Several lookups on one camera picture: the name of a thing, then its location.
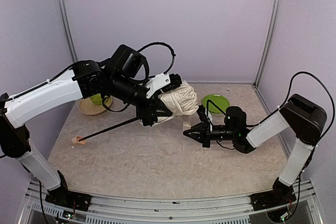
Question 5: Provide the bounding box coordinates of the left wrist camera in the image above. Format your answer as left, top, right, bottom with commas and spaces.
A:
145, 73, 182, 99

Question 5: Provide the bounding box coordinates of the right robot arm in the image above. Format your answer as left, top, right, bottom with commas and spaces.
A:
183, 94, 327, 211

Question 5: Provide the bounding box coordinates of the lime green bowl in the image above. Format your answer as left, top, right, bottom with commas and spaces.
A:
89, 93, 102, 105

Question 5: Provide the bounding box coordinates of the aluminium frame post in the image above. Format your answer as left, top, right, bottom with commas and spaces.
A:
57, 0, 79, 63
254, 0, 281, 89

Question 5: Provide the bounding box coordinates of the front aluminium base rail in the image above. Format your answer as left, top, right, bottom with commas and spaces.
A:
16, 180, 325, 223

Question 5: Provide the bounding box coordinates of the left aluminium frame post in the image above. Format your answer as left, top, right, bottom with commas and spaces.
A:
57, 0, 79, 63

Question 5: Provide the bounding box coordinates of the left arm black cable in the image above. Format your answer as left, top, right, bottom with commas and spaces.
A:
136, 41, 177, 75

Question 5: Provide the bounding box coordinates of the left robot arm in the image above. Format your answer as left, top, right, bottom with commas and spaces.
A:
1, 45, 181, 211

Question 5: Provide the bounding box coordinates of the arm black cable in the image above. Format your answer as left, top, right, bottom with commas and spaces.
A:
136, 41, 177, 75
278, 71, 334, 141

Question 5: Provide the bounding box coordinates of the green flat plate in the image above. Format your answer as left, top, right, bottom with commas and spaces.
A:
202, 94, 230, 114

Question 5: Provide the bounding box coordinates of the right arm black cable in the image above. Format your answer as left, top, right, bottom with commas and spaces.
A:
278, 71, 334, 141

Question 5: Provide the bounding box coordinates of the right aluminium frame post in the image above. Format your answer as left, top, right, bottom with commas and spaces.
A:
254, 0, 281, 89

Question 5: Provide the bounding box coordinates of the beige round plate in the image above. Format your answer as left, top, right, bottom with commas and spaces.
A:
78, 98, 107, 116

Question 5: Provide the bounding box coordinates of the beige folding umbrella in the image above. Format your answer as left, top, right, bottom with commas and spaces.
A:
71, 81, 199, 145

